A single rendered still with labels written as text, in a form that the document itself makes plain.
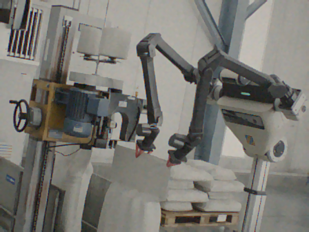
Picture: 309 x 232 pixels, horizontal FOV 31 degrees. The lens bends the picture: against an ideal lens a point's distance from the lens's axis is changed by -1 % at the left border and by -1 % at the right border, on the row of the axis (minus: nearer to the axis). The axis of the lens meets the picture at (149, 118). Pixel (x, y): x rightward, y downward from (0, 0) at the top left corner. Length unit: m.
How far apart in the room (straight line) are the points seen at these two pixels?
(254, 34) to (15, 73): 5.12
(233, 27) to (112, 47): 6.12
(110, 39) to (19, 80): 3.04
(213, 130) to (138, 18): 2.23
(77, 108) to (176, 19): 5.89
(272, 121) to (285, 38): 7.65
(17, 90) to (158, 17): 3.22
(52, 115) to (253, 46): 7.13
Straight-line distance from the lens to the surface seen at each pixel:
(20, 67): 5.92
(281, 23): 10.43
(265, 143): 3.02
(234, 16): 9.11
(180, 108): 8.87
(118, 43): 2.99
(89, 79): 2.89
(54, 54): 3.08
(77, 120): 2.92
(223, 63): 2.54
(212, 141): 8.96
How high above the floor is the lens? 1.40
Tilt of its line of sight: 3 degrees down
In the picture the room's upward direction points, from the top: 10 degrees clockwise
